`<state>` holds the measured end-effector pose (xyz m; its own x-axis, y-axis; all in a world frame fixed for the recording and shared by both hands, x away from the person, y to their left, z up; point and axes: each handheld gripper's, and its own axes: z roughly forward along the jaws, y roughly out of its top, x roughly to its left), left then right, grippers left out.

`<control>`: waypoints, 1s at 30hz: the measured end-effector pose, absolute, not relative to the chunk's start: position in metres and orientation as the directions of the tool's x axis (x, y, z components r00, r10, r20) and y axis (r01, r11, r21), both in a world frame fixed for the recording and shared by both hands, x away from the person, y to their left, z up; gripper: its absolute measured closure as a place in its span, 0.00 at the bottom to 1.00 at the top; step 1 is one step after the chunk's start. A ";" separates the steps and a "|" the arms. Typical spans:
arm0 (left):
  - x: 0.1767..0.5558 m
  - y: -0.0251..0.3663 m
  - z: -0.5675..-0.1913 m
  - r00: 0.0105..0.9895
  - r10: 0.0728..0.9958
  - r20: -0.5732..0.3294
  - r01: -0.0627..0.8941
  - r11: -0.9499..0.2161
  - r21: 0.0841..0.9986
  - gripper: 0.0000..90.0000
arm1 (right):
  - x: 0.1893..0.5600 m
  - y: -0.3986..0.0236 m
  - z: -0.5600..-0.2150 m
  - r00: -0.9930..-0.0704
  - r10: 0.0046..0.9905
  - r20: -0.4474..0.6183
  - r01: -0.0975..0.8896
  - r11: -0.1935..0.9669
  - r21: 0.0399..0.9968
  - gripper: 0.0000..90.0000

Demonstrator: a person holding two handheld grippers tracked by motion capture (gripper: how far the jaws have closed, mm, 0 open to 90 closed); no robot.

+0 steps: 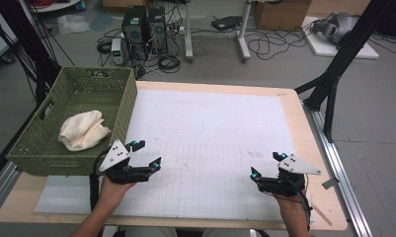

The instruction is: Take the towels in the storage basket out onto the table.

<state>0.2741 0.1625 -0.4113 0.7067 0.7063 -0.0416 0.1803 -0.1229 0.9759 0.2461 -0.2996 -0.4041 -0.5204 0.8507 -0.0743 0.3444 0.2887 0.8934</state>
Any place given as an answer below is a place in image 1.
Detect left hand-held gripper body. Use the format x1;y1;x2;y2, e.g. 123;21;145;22
99;138;152;185

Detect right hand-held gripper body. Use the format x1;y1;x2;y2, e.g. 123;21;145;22
258;153;322;198

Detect cream printed cloth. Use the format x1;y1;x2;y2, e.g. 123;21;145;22
57;110;113;153

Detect green woven basket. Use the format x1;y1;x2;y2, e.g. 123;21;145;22
6;66;139;178

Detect person's right hand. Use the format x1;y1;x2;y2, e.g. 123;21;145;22
274;192;310;218

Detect person's left hand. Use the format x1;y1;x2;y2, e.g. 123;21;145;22
98;175;136;207

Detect grey tape piece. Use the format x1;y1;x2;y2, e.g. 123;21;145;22
321;177;341;191

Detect thin wooden stick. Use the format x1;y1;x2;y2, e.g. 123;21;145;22
309;200;334;227

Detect white grid mat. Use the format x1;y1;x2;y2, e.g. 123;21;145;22
34;88;316;223

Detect person's light trousers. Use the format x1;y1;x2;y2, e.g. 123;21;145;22
123;226;253;237

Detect white power supply box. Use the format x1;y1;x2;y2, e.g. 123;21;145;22
110;38;125;66

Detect black computer tower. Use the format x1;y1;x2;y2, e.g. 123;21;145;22
147;5;169;55
120;5;150;62

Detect white floor board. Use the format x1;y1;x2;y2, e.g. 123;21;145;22
300;15;380;60

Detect white desk leg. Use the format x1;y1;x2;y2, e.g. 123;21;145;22
184;0;195;64
236;0;253;63

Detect clear plastic bag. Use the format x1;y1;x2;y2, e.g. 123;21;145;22
56;14;92;36

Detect brown cardboard box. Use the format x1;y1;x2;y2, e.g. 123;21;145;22
253;0;313;32

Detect grey headset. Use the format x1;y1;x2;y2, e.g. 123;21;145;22
310;12;359;45

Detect black flat device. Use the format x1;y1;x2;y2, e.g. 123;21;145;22
210;15;244;32

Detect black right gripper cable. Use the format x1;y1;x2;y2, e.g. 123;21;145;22
283;177;314;231

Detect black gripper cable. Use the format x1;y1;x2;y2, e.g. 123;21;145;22
89;147;112;212
283;177;314;231

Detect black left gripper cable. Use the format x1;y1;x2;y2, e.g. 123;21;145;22
89;147;112;212

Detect coiled black cable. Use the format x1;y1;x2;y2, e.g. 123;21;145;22
157;53;182;74

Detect black floor cables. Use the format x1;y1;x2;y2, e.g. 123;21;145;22
246;27;309;61

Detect black metal frame stand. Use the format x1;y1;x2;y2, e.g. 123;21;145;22
293;0;396;143
0;0;63;109

